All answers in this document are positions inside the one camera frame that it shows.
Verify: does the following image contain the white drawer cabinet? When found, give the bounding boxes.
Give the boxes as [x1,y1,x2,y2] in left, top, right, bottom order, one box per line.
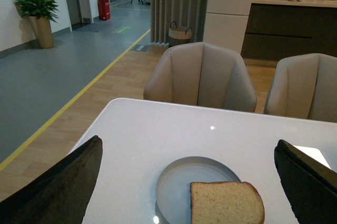
[203,0,252,53]

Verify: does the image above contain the dark kitchen counter cabinet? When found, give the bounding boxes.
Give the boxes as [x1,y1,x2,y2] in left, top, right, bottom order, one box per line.
[241,2,336,61]

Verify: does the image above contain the green potted plant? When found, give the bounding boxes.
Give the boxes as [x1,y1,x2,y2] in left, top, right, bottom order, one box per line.
[14,0,58,49]

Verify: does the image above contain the red bin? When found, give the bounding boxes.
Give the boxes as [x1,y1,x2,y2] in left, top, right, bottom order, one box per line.
[97,0,111,21]

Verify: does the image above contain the beige right chair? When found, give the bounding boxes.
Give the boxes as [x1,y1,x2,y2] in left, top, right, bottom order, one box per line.
[264,53,336,123]

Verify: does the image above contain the grey curtain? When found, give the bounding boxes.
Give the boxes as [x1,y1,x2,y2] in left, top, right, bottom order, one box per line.
[151,0,207,43]

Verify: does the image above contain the grey round plate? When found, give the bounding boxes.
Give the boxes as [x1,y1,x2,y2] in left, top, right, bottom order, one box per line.
[155,157,240,223]

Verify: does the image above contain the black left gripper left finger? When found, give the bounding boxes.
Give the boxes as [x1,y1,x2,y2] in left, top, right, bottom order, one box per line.
[1,135,103,223]

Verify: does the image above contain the beige chair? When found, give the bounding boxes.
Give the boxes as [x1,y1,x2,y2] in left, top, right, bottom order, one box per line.
[264,53,336,123]
[143,42,257,112]

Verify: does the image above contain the woven laundry basket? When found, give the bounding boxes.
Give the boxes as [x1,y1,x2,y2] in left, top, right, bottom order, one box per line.
[168,21,193,47]

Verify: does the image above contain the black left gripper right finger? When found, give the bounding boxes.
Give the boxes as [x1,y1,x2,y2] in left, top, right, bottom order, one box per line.
[274,140,336,223]

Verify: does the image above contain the brown bread slice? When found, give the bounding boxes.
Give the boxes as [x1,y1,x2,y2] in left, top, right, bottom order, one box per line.
[190,181,265,223]

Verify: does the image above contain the beige left chair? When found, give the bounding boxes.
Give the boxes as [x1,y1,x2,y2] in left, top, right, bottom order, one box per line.
[143,42,257,112]

